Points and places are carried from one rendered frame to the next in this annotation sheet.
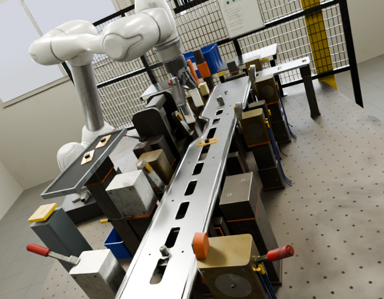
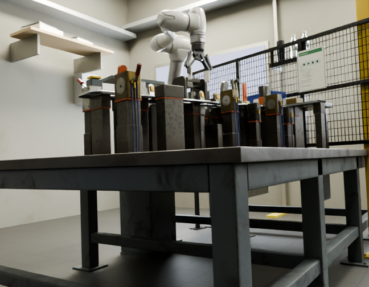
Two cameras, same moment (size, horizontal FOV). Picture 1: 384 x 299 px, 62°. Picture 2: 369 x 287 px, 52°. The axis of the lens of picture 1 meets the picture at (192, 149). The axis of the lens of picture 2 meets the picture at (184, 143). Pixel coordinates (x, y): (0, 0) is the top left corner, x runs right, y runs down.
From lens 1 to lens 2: 153 cm
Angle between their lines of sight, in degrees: 37
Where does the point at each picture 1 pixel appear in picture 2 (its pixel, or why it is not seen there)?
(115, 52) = (159, 20)
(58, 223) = (95, 83)
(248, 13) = (316, 74)
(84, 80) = (173, 70)
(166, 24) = (196, 21)
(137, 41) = (171, 18)
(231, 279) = (120, 81)
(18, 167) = not seen: hidden behind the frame
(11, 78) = not seen: hidden behind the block
